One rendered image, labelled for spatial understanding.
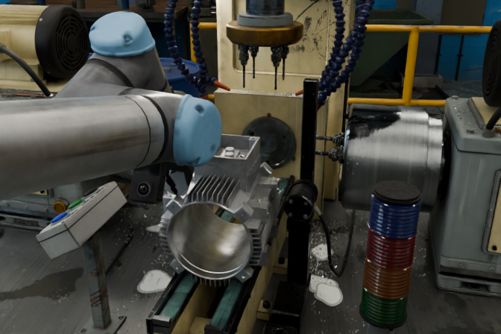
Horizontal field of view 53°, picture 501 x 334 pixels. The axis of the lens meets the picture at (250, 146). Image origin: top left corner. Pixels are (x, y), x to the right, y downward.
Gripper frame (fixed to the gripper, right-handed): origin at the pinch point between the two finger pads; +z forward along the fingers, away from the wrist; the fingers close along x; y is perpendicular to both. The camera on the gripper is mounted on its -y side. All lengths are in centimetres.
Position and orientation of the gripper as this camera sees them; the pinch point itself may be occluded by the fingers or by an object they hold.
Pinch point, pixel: (177, 194)
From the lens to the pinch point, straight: 90.9
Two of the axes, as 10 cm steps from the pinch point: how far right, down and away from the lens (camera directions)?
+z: 1.3, 6.3, 7.7
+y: 2.1, -7.8, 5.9
